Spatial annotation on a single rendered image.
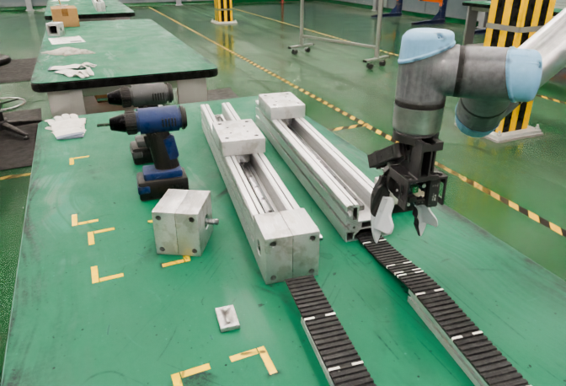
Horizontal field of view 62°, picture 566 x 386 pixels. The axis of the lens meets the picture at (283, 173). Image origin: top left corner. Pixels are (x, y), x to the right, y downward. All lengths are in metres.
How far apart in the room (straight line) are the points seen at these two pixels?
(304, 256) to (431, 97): 0.35
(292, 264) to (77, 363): 0.37
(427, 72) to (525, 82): 0.13
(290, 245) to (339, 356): 0.23
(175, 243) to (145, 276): 0.08
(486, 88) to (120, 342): 0.65
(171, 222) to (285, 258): 0.23
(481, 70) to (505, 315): 0.40
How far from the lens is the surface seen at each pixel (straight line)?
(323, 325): 0.74
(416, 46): 0.72
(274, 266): 0.85
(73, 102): 2.63
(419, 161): 0.75
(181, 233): 0.93
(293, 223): 0.86
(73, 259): 1.01
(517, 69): 0.73
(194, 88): 2.68
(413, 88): 0.73
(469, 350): 0.75
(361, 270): 0.91
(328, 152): 1.21
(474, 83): 0.73
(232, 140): 1.17
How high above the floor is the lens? 1.31
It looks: 24 degrees down
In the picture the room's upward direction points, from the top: straight up
